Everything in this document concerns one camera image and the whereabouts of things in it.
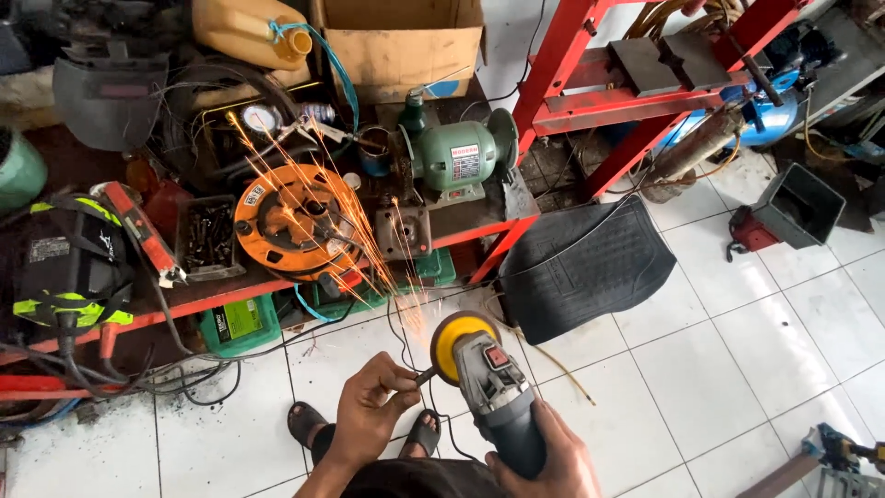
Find pressure gauge regulator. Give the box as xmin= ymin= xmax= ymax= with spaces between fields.
xmin=241 ymin=104 xmax=283 ymax=136

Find black and yellow welding machine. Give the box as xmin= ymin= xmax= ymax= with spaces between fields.
xmin=12 ymin=196 xmax=135 ymax=329

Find person's left hand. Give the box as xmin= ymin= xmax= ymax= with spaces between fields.
xmin=332 ymin=351 xmax=422 ymax=466

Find square metal flange plate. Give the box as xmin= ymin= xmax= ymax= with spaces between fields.
xmin=375 ymin=205 xmax=434 ymax=261

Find dark welding mask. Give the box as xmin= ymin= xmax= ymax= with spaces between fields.
xmin=53 ymin=55 xmax=170 ymax=152

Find red steel press frame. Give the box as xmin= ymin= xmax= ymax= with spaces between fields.
xmin=511 ymin=0 xmax=813 ymax=202

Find grey angle grinder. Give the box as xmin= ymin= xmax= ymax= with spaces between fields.
xmin=429 ymin=310 xmax=548 ymax=481

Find cardboard box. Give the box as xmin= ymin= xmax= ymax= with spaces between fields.
xmin=310 ymin=0 xmax=488 ymax=106

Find red workbench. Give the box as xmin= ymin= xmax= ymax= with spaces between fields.
xmin=0 ymin=76 xmax=542 ymax=368

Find blue air compressor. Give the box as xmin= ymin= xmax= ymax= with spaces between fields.
xmin=664 ymin=65 xmax=803 ymax=149

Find yellow plastic jerrycan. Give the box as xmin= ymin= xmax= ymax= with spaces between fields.
xmin=191 ymin=0 xmax=313 ymax=71

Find person's right hand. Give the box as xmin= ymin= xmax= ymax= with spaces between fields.
xmin=484 ymin=399 xmax=602 ymax=498

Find tray of bolts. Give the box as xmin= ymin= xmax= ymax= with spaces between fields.
xmin=174 ymin=194 xmax=246 ymax=282

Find green bench grinder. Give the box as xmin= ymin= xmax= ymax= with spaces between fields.
xmin=399 ymin=108 xmax=520 ymax=206

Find person's dark shorts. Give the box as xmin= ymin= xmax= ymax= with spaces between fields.
xmin=341 ymin=457 xmax=509 ymax=498

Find orange cable reel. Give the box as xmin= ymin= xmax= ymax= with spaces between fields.
xmin=234 ymin=164 xmax=363 ymax=281

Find black power cable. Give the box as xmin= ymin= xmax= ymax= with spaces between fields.
xmin=385 ymin=297 xmax=481 ymax=463

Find blue metal cup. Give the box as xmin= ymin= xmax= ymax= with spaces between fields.
xmin=358 ymin=126 xmax=392 ymax=178

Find green plastic bucket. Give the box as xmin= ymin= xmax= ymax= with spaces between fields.
xmin=0 ymin=126 xmax=48 ymax=213

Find black rubber car mat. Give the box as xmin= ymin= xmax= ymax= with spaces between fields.
xmin=498 ymin=194 xmax=678 ymax=346

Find green plastic tool case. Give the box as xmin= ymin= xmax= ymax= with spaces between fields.
xmin=304 ymin=248 xmax=458 ymax=320
xmin=198 ymin=294 xmax=282 ymax=358

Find red and white hand tool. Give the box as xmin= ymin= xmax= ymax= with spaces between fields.
xmin=91 ymin=181 xmax=188 ymax=289

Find grey metal bin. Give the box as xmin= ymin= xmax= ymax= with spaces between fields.
xmin=752 ymin=162 xmax=846 ymax=250

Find green oil can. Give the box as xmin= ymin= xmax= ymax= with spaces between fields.
xmin=400 ymin=65 xmax=471 ymax=137

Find black sandal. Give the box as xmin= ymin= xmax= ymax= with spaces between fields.
xmin=404 ymin=409 xmax=442 ymax=458
xmin=288 ymin=401 xmax=330 ymax=451

